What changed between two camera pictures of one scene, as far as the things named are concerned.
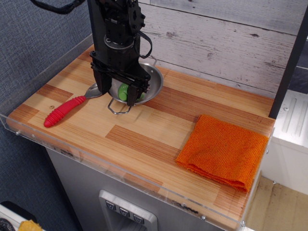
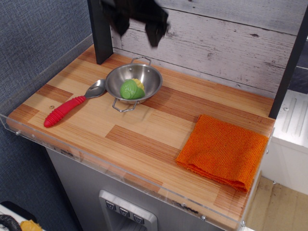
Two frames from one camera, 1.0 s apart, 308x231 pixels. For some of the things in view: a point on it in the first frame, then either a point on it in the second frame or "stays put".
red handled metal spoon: x=93 y=91 stays put
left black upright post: x=97 y=12 stays put
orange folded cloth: x=232 y=154 stays put
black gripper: x=124 y=64 -> x=120 y=11
